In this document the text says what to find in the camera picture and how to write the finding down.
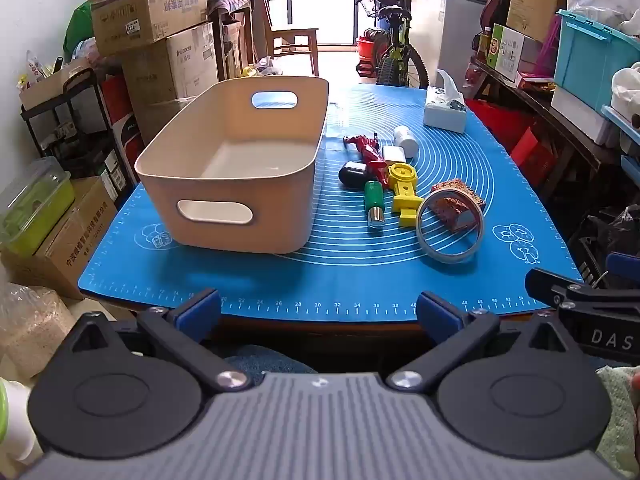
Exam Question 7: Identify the red action figure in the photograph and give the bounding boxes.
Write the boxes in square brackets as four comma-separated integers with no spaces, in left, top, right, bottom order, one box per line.
[343,132,388,186]

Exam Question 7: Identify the white tissue box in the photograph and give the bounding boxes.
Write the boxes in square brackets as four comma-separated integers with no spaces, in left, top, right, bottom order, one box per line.
[423,70,468,133]

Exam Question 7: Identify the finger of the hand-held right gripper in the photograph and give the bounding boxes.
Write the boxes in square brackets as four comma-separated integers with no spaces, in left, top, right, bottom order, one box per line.
[606,252,640,282]
[525,267,640,312]

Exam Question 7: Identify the teal storage bin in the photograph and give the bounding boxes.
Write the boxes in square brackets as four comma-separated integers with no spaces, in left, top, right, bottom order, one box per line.
[552,9,640,106]

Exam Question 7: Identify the white plastic bottle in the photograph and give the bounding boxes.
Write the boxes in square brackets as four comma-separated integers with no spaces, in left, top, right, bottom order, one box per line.
[393,126,418,158]

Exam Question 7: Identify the black shelf cart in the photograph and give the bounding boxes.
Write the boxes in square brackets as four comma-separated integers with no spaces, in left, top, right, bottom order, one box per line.
[20,67,136,196]

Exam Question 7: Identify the green white carton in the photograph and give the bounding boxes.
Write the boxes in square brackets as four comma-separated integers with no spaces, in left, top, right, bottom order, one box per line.
[486,24,526,81]

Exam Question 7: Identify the red paper bags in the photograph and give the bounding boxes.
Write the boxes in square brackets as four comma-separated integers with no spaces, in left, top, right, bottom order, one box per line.
[467,100,556,186]

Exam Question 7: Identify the red bucket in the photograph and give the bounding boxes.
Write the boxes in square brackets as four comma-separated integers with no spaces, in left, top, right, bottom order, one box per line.
[356,35,388,73]

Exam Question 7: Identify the black capsule case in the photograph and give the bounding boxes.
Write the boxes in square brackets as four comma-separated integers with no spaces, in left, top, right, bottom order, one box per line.
[338,161,373,188]

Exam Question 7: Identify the green container with clear lid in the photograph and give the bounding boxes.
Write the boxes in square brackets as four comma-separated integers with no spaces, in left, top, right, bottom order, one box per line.
[0,156,76,256]

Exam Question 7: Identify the blue silicone mat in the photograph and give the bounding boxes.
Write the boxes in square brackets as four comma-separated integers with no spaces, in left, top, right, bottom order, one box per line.
[77,82,586,323]

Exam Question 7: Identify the beige plastic basket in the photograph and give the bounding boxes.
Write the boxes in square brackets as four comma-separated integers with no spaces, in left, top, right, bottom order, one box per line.
[135,76,330,255]

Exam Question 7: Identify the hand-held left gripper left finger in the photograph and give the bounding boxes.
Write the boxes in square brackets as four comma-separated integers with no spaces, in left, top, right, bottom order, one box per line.
[75,287,253,395]

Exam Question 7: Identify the light green towel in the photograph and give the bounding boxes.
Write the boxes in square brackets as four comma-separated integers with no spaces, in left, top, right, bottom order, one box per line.
[595,365,640,478]

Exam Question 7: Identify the white chest freezer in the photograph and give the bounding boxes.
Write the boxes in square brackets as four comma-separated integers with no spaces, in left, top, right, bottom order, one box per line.
[410,0,488,86]

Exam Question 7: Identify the clear bag of grain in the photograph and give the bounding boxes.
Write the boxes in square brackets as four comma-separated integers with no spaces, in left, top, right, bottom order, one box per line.
[0,282,76,381]

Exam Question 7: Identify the open brown cardboard box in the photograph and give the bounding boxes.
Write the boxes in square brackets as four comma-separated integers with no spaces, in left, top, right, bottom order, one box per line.
[86,0,208,56]

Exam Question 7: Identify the dark wooden side table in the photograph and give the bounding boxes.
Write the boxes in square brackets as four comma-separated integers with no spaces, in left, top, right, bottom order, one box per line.
[470,57,621,201]

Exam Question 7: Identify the white jar with green lid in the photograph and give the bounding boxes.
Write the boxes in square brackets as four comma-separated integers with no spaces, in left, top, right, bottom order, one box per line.
[0,377,38,463]

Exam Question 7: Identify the brown printed cardboard box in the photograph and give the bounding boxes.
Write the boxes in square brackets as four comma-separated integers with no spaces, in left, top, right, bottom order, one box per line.
[0,176,118,301]

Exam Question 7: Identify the green black bicycle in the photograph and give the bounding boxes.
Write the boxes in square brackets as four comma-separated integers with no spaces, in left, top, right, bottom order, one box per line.
[340,0,431,88]

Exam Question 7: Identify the wooden chair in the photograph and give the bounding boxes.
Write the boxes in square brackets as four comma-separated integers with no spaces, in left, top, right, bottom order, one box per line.
[252,0,321,76]

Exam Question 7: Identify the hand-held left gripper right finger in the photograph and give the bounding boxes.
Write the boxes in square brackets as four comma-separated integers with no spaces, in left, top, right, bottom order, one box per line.
[387,291,581,392]

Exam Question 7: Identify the yellow plastic toy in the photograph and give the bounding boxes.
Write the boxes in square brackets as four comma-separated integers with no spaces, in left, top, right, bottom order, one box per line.
[386,162,425,226]

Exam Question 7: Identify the red white appliance box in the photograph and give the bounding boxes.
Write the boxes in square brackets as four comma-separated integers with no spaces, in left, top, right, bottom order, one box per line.
[102,75,146,186]

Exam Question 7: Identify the beige box with clutter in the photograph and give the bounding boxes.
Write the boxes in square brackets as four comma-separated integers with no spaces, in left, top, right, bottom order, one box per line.
[19,57,93,111]

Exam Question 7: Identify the clear tape roll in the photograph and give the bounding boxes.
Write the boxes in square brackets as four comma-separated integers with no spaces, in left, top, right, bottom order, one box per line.
[416,191,486,263]

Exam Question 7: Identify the red gold foil packet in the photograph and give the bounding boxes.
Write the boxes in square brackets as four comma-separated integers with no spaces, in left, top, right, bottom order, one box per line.
[431,182,487,233]

